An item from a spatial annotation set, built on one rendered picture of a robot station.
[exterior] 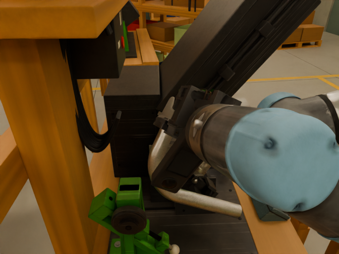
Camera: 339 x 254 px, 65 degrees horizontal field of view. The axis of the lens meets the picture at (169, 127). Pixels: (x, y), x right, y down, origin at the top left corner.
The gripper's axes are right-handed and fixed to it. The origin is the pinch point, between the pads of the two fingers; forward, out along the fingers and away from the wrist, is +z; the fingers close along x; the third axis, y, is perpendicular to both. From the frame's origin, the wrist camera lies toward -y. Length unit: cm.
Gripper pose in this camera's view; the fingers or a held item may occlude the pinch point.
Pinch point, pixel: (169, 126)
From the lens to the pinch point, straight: 52.7
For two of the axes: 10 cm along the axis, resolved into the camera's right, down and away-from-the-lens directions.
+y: 4.0, -9.1, -0.2
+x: -8.8, -3.8, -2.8
